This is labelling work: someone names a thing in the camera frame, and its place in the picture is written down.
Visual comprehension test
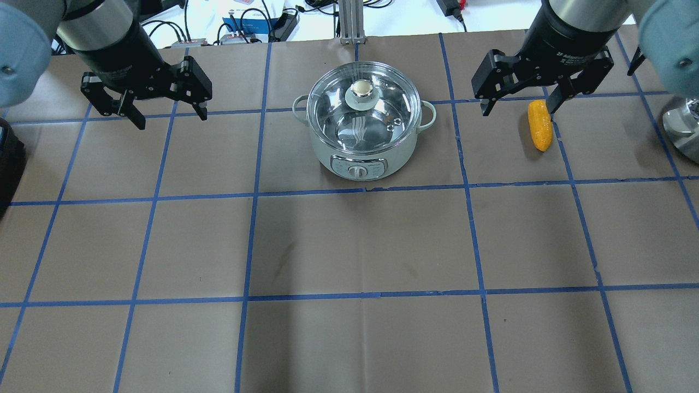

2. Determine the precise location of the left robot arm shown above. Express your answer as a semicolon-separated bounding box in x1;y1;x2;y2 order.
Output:
1;1;213;130

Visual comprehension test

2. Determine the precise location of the yellow corn cob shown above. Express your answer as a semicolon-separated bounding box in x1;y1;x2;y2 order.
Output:
527;99;554;152

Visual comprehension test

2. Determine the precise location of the pale green electric pot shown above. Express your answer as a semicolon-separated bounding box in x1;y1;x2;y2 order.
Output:
292;61;437;181

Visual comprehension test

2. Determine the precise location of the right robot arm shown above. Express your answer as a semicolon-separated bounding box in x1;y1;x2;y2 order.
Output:
471;1;698;162

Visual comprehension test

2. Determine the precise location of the aluminium frame post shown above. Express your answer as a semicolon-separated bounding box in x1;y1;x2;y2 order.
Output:
337;0;366;45

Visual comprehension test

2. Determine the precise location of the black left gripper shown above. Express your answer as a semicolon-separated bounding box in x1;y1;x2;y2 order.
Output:
80;25;213;131

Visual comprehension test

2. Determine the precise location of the blue white box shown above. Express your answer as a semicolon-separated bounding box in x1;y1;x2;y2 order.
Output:
222;8;282;42

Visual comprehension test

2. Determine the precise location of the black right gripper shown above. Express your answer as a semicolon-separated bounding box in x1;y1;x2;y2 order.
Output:
472;11;614;116

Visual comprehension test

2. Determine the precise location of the glass pot lid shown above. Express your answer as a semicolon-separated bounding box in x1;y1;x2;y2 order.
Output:
305;61;423;154

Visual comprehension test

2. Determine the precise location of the black power adapter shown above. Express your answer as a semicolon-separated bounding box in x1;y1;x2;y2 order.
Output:
436;0;467;19

